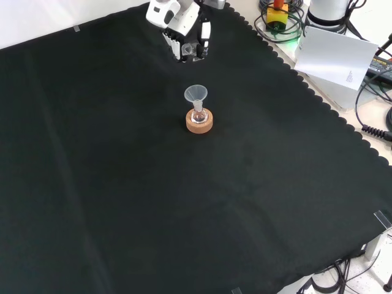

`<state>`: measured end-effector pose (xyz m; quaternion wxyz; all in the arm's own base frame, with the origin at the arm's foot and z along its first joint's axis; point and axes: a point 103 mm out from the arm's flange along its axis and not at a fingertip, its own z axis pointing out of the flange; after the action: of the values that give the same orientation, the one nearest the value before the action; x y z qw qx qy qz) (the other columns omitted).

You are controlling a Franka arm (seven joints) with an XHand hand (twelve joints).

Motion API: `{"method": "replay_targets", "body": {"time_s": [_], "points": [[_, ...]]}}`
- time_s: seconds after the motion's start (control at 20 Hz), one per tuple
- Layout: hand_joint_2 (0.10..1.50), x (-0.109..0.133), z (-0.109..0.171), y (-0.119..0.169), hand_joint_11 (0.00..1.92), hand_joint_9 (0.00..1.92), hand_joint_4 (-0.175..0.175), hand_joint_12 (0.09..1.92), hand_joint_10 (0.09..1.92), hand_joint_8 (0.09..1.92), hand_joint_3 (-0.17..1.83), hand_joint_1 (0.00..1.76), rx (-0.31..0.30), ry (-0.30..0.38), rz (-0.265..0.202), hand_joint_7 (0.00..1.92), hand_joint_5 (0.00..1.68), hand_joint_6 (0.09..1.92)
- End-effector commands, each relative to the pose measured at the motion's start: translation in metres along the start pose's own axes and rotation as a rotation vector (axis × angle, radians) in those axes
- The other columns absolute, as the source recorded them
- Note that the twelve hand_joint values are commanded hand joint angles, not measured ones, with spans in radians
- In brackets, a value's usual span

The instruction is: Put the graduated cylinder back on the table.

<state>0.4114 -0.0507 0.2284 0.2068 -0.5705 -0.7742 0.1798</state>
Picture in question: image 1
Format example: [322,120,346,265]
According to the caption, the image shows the aluminium frame leg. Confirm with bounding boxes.
[364,228,392,262]

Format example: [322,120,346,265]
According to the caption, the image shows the cork ring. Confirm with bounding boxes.
[185,107,214,135]

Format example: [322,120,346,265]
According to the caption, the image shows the green black cable loop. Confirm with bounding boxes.
[253,0,307,43]

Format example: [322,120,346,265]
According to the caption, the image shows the black scalloped bench cloth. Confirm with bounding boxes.
[0,2,392,294]

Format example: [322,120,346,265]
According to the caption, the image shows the pale white board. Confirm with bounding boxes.
[293,25,379,91]

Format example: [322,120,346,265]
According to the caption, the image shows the yellow stop button box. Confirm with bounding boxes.
[265,0,290,32]

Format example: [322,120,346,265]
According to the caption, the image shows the black power adapter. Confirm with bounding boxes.
[366,56,392,82]

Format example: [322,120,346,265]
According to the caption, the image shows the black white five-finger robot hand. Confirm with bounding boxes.
[161,2,213,64]

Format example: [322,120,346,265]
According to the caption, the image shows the black coiled cable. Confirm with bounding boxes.
[355,76,392,141]

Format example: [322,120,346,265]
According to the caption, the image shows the clear round-bottom glass flask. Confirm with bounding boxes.
[190,102,209,125]

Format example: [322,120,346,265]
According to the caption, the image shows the black floor cable bundle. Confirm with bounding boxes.
[296,241,392,294]

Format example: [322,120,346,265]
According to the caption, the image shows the clear plastic funnel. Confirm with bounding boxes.
[184,85,209,108]

